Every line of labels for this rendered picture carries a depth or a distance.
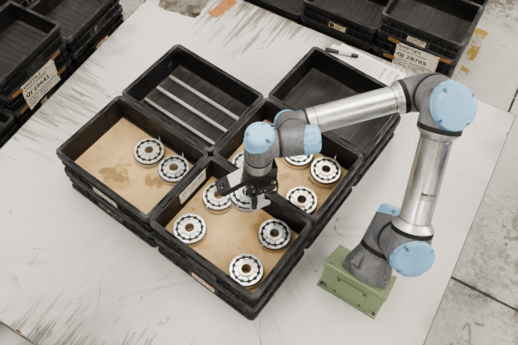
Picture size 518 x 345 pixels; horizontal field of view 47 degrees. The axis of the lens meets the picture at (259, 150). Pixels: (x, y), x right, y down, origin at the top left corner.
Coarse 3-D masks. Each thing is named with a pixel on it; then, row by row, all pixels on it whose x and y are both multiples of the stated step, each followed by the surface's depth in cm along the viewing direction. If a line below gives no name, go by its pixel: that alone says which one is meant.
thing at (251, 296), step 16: (208, 160) 190; (192, 176) 186; (176, 192) 183; (160, 208) 180; (288, 208) 181; (176, 240) 174; (192, 256) 174; (288, 256) 174; (224, 272) 169; (272, 272) 171; (240, 288) 167
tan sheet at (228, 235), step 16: (192, 208) 191; (208, 224) 188; (224, 224) 189; (240, 224) 189; (256, 224) 189; (208, 240) 185; (224, 240) 186; (240, 240) 186; (256, 240) 186; (208, 256) 182; (224, 256) 183; (272, 256) 183; (256, 288) 178
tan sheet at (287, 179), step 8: (264, 120) 211; (280, 160) 202; (312, 160) 203; (280, 168) 201; (288, 168) 201; (280, 176) 199; (288, 176) 199; (296, 176) 199; (304, 176) 199; (280, 184) 197; (288, 184) 197; (296, 184) 197; (304, 184) 197; (312, 184) 198; (336, 184) 198; (280, 192) 196; (320, 192) 196; (328, 192) 196; (320, 200) 194
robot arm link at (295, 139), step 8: (288, 120) 156; (296, 120) 155; (280, 128) 150; (288, 128) 149; (296, 128) 149; (304, 128) 149; (312, 128) 149; (280, 136) 147; (288, 136) 147; (296, 136) 147; (304, 136) 147; (312, 136) 148; (320, 136) 148; (280, 144) 147; (288, 144) 147; (296, 144) 147; (304, 144) 147; (312, 144) 148; (320, 144) 149; (280, 152) 148; (288, 152) 148; (296, 152) 148; (304, 152) 149; (312, 152) 150
